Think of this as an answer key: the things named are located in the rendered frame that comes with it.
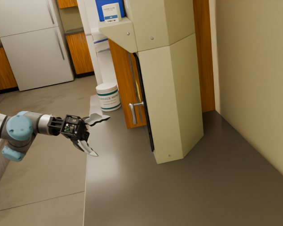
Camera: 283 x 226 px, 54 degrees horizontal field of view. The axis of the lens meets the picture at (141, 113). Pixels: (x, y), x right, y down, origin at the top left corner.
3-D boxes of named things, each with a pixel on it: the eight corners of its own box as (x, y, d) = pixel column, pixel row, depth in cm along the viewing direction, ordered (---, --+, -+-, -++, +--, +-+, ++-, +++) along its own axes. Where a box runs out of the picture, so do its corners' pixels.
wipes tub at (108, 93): (120, 101, 185) (115, 80, 178) (121, 109, 173) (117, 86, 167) (100, 105, 184) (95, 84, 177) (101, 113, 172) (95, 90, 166)
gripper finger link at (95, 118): (106, 111, 97) (82, 123, 98) (111, 118, 103) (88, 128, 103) (103, 104, 99) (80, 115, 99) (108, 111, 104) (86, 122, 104)
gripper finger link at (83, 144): (86, 158, 92) (71, 138, 96) (92, 162, 97) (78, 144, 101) (93, 151, 92) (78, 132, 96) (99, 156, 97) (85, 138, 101)
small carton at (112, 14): (121, 19, 102) (118, 2, 100) (118, 21, 98) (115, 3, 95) (108, 21, 103) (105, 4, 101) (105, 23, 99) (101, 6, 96)
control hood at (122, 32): (128, 37, 124) (124, 14, 120) (138, 52, 95) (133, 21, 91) (103, 42, 123) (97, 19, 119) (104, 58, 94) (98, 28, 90)
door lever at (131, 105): (146, 123, 111) (145, 119, 113) (142, 101, 107) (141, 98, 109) (133, 125, 110) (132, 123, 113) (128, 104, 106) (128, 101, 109)
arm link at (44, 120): (46, 136, 106) (53, 117, 109) (56, 138, 105) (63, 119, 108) (35, 129, 100) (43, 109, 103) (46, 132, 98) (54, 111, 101)
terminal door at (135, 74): (143, 121, 141) (128, 42, 124) (154, 153, 113) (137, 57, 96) (141, 122, 141) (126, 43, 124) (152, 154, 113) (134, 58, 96)
